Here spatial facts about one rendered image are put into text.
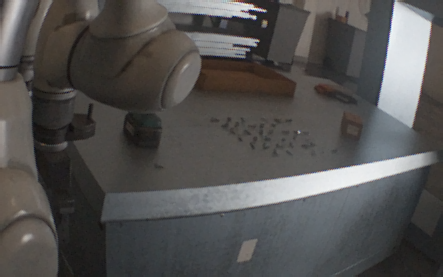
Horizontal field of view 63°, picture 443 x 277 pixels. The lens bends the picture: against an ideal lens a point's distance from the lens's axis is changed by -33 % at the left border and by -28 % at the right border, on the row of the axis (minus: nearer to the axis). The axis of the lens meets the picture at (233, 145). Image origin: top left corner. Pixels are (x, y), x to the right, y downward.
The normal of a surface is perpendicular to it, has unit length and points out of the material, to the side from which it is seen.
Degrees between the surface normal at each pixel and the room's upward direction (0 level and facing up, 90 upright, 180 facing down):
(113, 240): 90
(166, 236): 90
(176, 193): 68
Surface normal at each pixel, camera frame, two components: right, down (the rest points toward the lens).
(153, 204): 0.62, 0.03
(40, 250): 0.81, 0.49
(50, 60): -0.35, 0.36
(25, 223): 0.88, -0.23
